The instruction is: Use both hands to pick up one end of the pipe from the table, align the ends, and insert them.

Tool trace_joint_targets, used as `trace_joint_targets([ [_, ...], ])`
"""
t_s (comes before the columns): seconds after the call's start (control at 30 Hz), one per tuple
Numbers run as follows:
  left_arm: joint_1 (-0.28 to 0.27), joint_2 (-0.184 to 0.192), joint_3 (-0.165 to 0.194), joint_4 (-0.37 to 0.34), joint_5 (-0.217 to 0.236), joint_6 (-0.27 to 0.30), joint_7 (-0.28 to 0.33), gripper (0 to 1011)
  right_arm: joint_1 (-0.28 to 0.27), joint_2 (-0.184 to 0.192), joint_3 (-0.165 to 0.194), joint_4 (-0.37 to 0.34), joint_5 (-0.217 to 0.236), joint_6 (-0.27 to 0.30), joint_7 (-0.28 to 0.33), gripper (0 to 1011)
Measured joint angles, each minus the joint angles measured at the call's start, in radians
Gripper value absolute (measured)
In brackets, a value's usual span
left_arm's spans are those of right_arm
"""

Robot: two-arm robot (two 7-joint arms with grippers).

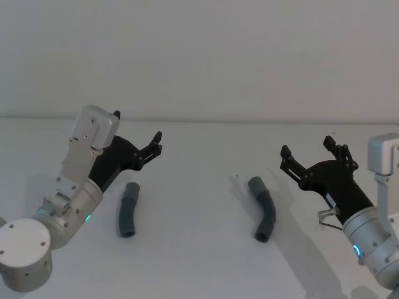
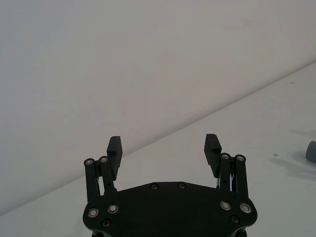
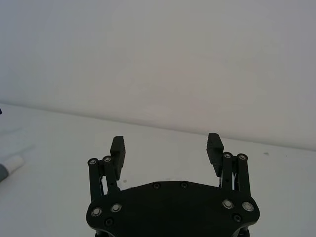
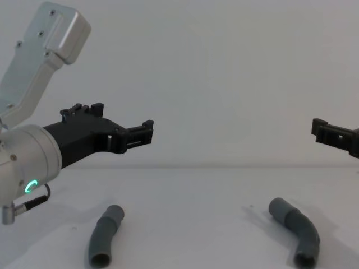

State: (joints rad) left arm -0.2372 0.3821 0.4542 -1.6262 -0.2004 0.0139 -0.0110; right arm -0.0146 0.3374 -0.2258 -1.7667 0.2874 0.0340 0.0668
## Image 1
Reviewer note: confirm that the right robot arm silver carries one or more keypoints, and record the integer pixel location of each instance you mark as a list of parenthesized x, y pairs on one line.
[(377, 243)]

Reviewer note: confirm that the white table cloth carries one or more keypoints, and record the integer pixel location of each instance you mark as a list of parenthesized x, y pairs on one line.
[(199, 268)]

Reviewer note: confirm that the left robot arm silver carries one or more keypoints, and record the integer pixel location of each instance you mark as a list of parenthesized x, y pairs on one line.
[(25, 240)]

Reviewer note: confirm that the grey bent pipe piece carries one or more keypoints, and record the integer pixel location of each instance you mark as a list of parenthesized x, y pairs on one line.
[(127, 211), (265, 208)]

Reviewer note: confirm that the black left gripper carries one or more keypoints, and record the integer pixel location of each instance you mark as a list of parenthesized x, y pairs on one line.
[(117, 152)]

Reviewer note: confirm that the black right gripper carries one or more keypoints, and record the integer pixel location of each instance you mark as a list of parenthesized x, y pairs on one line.
[(336, 183)]

